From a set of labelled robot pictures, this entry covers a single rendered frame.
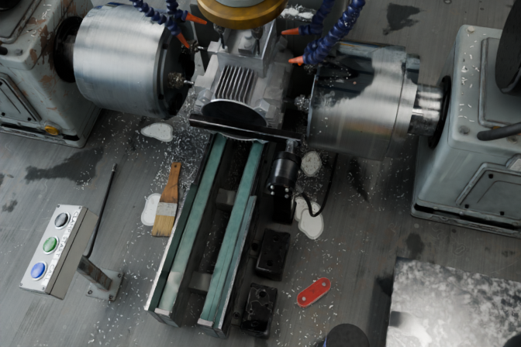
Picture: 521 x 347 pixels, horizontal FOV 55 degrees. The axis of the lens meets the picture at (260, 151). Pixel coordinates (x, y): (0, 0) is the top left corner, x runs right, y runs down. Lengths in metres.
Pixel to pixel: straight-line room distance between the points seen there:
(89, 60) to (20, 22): 0.17
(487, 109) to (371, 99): 0.21
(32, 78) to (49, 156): 0.30
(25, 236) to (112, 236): 0.22
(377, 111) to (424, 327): 0.43
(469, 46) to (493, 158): 0.24
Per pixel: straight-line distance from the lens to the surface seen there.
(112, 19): 1.16
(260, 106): 1.04
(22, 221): 1.40
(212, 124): 1.10
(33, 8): 1.25
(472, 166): 1.06
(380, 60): 1.03
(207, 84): 1.11
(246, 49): 1.09
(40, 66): 1.21
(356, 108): 1.00
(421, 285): 1.10
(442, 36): 1.61
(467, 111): 1.01
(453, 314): 1.10
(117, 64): 1.11
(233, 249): 1.09
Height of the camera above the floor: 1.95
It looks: 61 degrees down
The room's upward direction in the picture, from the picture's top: 5 degrees counter-clockwise
